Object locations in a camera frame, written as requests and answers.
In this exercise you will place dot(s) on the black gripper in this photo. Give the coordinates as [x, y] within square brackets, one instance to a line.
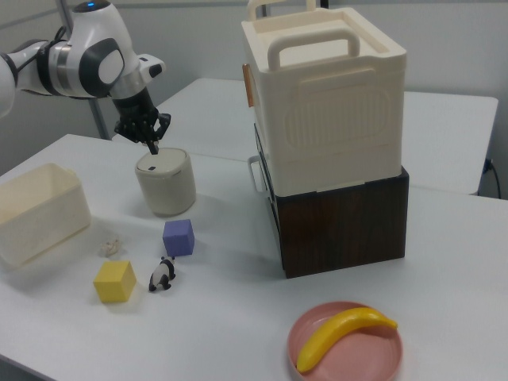
[135, 109]

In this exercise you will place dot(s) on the small cream trash can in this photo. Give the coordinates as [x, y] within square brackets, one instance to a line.
[166, 190]

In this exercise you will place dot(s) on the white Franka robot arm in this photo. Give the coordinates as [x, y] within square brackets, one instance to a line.
[87, 39]

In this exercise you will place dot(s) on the cream open storage bin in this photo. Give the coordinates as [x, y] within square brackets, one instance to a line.
[39, 222]

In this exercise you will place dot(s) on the purple cube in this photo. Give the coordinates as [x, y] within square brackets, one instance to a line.
[178, 240]

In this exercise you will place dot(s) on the crumpled white paper ball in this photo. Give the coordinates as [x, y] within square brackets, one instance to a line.
[110, 245]

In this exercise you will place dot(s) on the panda figurine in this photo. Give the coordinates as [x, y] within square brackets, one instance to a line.
[160, 275]

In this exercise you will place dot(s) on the yellow cube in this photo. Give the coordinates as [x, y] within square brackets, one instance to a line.
[113, 283]

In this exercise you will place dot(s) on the cream plastic cabinet box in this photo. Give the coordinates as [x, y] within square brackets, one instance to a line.
[337, 119]

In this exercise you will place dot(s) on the dark wood drawer box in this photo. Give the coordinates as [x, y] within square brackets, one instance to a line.
[341, 230]

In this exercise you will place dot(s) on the yellow banana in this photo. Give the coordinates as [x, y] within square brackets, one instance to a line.
[337, 329]

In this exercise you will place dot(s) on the pink plate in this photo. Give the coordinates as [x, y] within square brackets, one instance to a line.
[357, 357]

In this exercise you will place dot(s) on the grey metal post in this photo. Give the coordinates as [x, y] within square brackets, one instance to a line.
[101, 119]

